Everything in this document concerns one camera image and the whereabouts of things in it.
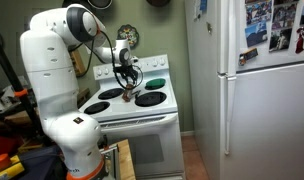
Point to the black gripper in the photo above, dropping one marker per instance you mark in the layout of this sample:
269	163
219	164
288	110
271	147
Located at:
128	71

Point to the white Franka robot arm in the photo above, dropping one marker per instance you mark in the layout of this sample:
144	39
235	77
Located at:
52	83

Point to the large black coil burner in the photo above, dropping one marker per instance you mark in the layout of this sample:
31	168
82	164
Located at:
108	93
152	99

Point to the white burner knob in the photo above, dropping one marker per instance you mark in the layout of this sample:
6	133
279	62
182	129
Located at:
155	63
162	62
106	70
99	71

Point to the green pot holder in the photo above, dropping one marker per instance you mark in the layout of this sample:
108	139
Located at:
155	83

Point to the small black coil burner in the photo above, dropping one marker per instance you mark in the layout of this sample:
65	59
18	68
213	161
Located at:
97	108

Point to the white electric stove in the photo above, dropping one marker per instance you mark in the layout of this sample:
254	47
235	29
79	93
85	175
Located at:
165	107

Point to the wooden box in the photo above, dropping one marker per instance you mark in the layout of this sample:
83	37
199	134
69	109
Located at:
84	95

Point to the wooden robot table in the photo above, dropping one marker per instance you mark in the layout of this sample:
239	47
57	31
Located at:
127	160

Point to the dark hanging pan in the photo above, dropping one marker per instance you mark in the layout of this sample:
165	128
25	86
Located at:
157	2

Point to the hanging metal pan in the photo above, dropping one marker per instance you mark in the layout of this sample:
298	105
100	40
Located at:
99	2

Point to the small metal fridge magnet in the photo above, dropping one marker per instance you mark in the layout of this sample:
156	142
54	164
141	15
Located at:
209	28

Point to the white paper on fridge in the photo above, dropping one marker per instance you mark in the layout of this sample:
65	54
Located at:
196	8

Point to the blue card on fridge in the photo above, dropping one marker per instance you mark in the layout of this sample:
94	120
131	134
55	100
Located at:
203	5

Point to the black tripod with orange clamp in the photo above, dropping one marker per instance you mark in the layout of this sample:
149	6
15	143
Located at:
12	78

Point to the dark blue bag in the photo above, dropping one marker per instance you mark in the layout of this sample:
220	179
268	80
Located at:
38	163

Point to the black clip fridge magnet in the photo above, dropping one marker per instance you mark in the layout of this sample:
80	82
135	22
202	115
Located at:
248	56

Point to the blue sky photo on fridge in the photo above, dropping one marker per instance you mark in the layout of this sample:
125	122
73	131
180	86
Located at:
256	34

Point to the white refrigerator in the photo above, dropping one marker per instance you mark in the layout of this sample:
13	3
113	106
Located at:
265	116

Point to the red box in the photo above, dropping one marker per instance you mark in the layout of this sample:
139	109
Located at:
2	145

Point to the group photo on fridge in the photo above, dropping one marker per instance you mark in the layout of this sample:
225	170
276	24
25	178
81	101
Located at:
258	11

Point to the orange emergency stop button box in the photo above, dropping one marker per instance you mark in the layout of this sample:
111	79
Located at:
2	161

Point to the dark photo on fridge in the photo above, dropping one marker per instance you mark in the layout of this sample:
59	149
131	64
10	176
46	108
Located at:
280	39

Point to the grey photo on fridge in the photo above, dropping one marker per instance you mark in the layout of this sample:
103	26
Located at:
283	15

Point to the red dancer fridge magnet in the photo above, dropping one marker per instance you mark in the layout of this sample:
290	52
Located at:
300	40

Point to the colourful decorative wall plate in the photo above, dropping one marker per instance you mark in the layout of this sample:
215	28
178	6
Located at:
128	33

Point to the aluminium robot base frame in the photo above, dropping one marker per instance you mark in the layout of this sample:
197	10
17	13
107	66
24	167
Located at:
111	160

